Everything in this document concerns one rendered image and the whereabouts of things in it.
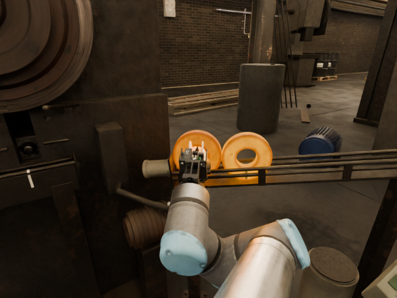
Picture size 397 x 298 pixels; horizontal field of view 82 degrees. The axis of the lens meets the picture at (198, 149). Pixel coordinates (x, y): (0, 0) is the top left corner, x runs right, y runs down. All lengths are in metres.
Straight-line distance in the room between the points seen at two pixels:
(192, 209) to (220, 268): 0.13
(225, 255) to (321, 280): 0.28
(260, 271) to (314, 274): 0.37
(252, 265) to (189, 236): 0.14
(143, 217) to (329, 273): 0.54
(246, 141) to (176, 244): 0.38
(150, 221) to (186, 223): 0.35
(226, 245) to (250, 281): 0.20
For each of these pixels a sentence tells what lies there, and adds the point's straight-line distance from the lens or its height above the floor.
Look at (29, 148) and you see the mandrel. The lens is 0.90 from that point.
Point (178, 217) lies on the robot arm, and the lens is 0.47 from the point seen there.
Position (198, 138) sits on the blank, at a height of 0.78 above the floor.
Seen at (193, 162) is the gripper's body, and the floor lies 0.77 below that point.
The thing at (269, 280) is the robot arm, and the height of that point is 0.75.
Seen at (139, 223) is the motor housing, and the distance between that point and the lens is 0.79.
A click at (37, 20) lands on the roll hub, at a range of 0.65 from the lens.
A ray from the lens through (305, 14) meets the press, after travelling 8.20.
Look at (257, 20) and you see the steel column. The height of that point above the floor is 1.57.
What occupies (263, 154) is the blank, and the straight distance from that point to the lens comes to 0.72.
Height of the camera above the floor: 1.02
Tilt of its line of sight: 23 degrees down
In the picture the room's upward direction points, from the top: straight up
